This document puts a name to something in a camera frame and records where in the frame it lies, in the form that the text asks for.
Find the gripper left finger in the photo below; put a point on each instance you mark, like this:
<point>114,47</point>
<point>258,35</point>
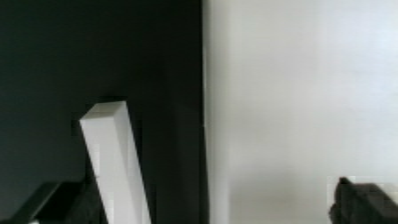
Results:
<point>65,203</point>

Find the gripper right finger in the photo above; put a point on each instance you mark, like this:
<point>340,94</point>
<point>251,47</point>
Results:
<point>363,205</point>

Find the large white drawer cabinet box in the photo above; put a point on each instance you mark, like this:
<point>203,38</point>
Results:
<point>301,105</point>

